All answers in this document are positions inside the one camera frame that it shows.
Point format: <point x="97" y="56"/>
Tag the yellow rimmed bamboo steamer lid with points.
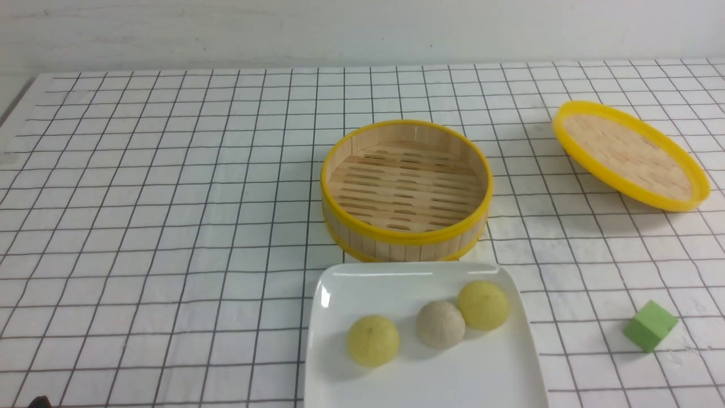
<point x="631" y="156"/>

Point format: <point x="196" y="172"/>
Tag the white checkered tablecloth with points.
<point x="162" y="232"/>

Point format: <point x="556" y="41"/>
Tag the white steamed bun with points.
<point x="440" y="325"/>

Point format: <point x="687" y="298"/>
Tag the yellow steamed bun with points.
<point x="483" y="305"/>
<point x="372" y="341"/>

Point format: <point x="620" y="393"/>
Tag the yellow rimmed bamboo steamer basket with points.
<point x="406" y="191"/>

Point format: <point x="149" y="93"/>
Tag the white square plate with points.
<point x="498" y="368"/>

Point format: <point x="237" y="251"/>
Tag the green cube block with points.
<point x="650" y="326"/>

